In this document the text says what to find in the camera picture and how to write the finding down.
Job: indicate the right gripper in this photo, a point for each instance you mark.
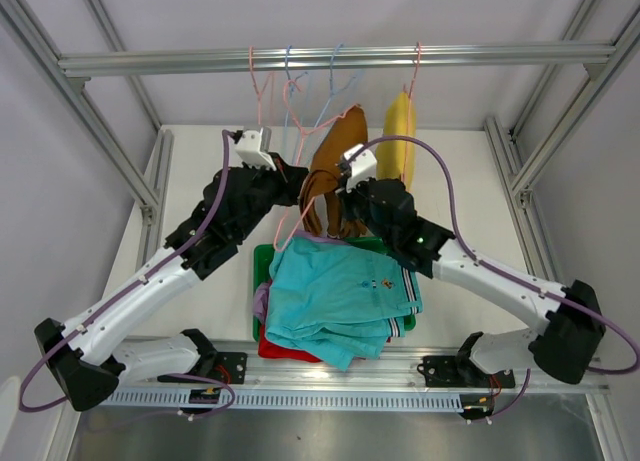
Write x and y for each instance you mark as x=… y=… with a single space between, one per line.
x=349 y=196

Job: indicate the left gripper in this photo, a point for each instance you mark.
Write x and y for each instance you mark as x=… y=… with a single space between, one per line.
x=290 y=187

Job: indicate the pink hanger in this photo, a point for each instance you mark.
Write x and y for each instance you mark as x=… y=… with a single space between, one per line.
x=410 y=109
x=280 y=244
x=259 y=89

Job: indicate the brown trousers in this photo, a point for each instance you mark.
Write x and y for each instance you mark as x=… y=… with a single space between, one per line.
x=319 y=205

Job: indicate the teal trousers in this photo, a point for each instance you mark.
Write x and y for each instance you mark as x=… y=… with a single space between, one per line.
x=338 y=302

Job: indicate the purple trousers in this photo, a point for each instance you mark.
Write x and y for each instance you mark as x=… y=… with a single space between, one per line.
x=263 y=256

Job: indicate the red trousers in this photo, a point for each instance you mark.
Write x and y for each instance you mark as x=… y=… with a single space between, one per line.
x=269 y=350

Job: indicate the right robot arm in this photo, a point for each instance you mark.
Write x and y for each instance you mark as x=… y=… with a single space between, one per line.
x=562 y=329

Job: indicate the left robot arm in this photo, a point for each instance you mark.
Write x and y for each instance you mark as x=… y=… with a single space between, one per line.
x=86 y=353

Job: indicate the yellow trousers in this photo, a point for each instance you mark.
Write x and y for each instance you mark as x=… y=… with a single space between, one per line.
x=390 y=153

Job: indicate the green plastic tray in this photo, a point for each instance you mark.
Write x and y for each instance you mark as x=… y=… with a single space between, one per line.
x=373 y=244

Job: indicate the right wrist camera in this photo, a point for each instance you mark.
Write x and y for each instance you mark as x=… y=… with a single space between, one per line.
x=356 y=165

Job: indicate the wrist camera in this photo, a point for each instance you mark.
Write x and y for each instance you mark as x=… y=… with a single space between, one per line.
x=356 y=165
x=252 y=147

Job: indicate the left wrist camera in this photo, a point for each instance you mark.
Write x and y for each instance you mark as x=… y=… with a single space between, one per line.
x=252 y=147

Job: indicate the aluminium right frame posts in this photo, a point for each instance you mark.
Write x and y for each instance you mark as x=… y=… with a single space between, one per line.
x=568 y=166

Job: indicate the aluminium frame posts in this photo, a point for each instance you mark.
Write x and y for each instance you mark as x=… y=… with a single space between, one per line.
x=117 y=116
x=568 y=166

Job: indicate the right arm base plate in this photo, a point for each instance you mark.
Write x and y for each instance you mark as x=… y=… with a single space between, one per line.
x=447 y=371

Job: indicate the aluminium left frame posts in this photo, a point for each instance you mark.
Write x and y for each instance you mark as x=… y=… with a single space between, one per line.
x=117 y=116

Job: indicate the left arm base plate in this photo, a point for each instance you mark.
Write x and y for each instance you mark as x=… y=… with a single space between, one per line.
x=227 y=367

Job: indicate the aluminium hanging rail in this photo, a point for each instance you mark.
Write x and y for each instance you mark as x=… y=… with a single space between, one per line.
x=147 y=63

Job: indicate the white slotted cable duct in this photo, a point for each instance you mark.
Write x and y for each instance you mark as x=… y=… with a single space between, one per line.
x=287 y=400

